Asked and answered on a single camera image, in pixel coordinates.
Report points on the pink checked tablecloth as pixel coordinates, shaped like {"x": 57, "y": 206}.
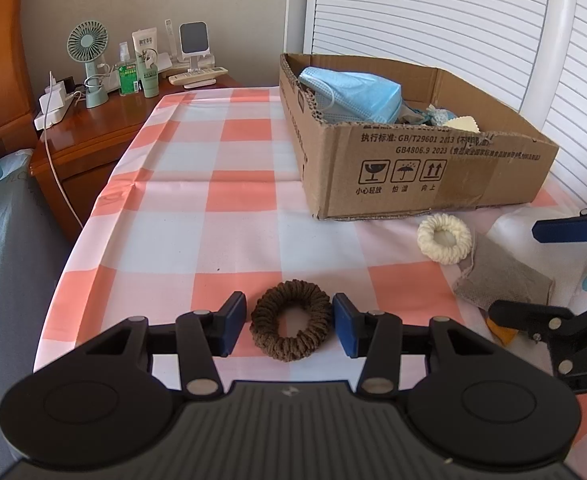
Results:
{"x": 188, "y": 185}

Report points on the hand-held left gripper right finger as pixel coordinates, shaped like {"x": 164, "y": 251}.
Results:
{"x": 346, "y": 327}

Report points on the cardboard box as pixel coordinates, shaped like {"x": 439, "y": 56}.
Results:
{"x": 398, "y": 175}

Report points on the white plastic holder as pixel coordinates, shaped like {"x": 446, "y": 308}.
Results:
{"x": 170, "y": 55}

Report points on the green desk fan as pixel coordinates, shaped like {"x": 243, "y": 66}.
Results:
{"x": 89, "y": 42}

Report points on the white phone stand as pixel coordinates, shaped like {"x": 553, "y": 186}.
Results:
{"x": 194, "y": 40}

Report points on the brown knitted scrunchie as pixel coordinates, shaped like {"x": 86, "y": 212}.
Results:
{"x": 263, "y": 310}

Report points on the grey cloth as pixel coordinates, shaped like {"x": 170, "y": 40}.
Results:
{"x": 503, "y": 275}

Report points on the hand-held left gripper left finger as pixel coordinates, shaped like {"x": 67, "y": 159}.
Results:
{"x": 233, "y": 325}

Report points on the green spray bottle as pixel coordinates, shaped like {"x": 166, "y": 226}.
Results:
{"x": 127, "y": 77}

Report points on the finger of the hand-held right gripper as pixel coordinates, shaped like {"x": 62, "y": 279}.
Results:
{"x": 528, "y": 315}
{"x": 566, "y": 230}

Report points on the wooden nightstand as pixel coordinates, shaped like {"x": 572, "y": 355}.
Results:
{"x": 98, "y": 130}

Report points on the blue face mask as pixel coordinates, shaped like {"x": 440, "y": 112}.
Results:
{"x": 353, "y": 92}

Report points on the white remote control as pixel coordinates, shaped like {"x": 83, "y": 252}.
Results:
{"x": 196, "y": 76}

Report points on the grey bedding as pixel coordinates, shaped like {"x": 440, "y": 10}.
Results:
{"x": 8, "y": 285}

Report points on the white power strip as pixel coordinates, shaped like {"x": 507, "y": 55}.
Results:
{"x": 53, "y": 112}

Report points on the white printed cloth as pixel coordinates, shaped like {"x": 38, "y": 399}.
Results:
{"x": 568, "y": 265}

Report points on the cream knitted scrunchie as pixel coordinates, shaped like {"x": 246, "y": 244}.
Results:
{"x": 453, "y": 255}

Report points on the white green lotion tube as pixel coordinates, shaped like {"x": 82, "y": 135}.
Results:
{"x": 146, "y": 60}

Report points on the yellow cleaning cloth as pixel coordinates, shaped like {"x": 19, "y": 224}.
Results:
{"x": 462, "y": 124}

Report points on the white charger plug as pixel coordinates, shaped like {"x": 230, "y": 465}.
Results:
{"x": 53, "y": 92}

